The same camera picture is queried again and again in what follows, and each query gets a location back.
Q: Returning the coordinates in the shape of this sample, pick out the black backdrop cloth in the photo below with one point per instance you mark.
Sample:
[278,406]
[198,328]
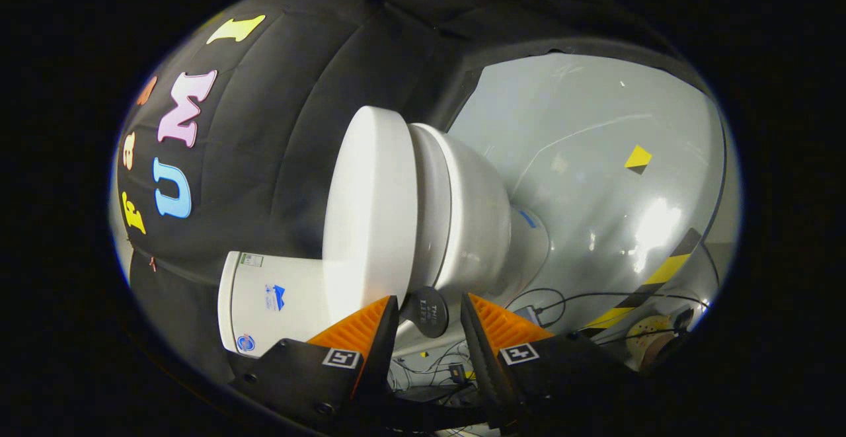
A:
[284,126]

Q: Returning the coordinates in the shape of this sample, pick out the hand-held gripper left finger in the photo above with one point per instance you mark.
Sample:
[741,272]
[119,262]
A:
[380,351]

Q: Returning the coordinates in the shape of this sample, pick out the white toilet tank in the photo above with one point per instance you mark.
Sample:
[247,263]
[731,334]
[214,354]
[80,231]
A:
[277,298]

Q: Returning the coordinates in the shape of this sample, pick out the small black electronic device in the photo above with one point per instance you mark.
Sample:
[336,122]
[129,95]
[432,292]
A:
[457,373]

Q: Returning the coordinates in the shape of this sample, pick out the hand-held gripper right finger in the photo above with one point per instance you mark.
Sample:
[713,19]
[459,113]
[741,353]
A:
[479,351]

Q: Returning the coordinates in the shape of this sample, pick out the black round lid lifter tab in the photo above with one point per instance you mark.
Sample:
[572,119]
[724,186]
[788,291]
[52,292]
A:
[426,311]

